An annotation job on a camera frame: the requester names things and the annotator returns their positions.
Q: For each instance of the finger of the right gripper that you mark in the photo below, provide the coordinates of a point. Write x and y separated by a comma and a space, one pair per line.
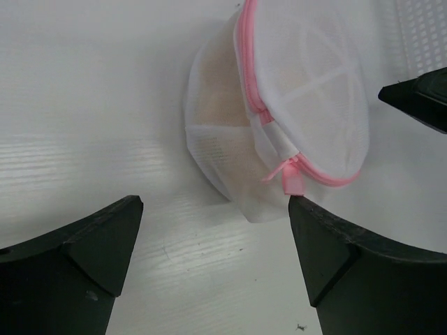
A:
422, 98

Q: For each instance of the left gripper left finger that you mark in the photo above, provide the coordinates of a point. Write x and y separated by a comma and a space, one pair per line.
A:
66, 281

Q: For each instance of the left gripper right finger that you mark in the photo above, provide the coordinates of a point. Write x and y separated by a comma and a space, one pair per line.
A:
360, 282

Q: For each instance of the white mesh pink-trimmed laundry bag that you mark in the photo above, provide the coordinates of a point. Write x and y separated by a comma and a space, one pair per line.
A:
304, 96

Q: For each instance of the beige bra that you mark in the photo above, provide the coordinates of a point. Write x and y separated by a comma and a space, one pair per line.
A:
223, 136

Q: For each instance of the white perforated plastic basket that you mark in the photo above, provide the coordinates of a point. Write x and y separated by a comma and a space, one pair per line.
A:
423, 29

